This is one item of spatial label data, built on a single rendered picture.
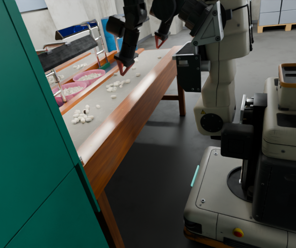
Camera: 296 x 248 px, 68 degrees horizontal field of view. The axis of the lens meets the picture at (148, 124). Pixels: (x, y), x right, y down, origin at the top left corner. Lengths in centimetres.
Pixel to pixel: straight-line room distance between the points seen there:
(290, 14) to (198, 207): 556
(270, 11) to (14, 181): 611
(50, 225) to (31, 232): 7
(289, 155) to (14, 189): 85
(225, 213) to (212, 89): 63
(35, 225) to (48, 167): 15
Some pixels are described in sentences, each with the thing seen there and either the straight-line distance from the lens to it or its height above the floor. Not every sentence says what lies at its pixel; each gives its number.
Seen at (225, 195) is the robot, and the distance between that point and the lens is 133.
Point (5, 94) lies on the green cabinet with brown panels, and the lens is 58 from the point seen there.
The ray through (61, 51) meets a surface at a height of 109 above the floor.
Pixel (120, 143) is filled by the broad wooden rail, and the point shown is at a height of 67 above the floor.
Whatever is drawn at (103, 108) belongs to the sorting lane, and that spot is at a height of 74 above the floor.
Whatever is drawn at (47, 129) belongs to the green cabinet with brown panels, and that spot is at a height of 101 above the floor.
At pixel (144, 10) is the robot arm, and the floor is 123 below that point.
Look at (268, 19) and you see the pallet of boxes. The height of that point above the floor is 27.
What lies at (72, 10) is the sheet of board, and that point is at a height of 117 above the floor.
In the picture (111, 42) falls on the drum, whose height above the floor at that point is 50.
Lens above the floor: 129
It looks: 31 degrees down
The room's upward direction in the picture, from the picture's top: 10 degrees counter-clockwise
